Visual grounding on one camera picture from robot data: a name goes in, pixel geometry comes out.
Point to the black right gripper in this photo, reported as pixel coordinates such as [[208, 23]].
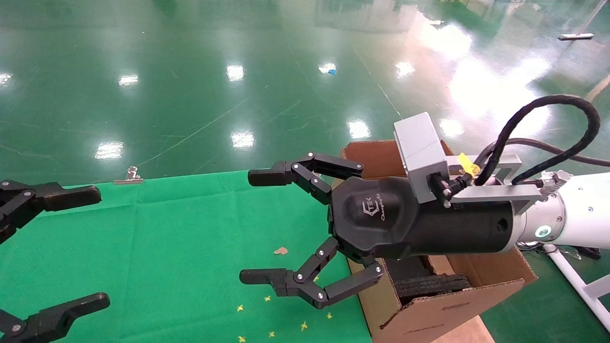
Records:
[[381, 224]]

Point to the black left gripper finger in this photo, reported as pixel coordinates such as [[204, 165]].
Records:
[[62, 312], [71, 196]]

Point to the small taped cardboard box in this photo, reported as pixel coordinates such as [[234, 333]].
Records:
[[441, 264]]

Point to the small brown cardboard scrap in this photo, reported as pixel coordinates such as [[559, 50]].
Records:
[[280, 250]]

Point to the large open cardboard carton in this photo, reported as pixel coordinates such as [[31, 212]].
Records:
[[429, 319]]

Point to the silver binder clip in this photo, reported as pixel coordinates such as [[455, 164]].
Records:
[[131, 177]]

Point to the green table cloth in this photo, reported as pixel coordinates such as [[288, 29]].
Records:
[[167, 247]]

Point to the black foam insert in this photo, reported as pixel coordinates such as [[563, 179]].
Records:
[[429, 286]]

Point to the white flat bar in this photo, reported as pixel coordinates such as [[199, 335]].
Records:
[[575, 36]]

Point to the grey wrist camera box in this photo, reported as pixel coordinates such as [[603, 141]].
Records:
[[419, 143]]

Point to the grey metal camera bracket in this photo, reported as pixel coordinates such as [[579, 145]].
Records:
[[495, 193]]

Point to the white pipe frame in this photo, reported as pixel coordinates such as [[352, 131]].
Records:
[[572, 276]]

